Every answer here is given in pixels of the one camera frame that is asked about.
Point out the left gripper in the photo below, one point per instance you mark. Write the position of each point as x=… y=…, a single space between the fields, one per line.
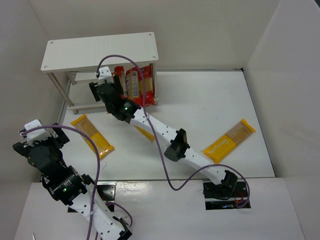
x=19 y=147

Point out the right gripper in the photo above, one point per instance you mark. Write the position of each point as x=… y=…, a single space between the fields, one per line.
x=104 y=88

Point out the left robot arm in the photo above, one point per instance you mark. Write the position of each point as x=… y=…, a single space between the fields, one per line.
x=78 y=191

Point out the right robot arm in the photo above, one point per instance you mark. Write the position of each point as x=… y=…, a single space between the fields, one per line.
x=178 y=149

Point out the white two-tier shelf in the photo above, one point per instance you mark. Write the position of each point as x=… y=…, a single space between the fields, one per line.
x=72 y=63

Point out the left red spaghetti bag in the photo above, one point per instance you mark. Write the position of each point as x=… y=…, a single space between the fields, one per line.
x=117 y=71

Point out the red spaghetti bag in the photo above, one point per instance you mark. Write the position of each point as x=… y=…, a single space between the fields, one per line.
x=149 y=90
x=117 y=71
x=132 y=85

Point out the middle red spaghetti bag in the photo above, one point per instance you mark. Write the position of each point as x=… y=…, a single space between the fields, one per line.
x=132 y=85

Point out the right red spaghetti bag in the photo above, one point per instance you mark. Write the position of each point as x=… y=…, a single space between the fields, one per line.
x=149 y=90

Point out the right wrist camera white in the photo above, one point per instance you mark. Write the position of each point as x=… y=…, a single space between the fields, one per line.
x=104 y=75

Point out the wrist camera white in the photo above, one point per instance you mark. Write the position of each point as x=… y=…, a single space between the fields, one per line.
x=104 y=75
x=35 y=135

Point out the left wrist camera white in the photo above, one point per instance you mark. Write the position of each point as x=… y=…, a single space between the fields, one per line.
x=35 y=135

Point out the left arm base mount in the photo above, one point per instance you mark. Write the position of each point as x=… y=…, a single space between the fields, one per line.
x=107 y=192

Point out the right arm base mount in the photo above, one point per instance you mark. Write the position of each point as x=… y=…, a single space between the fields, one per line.
x=215 y=200

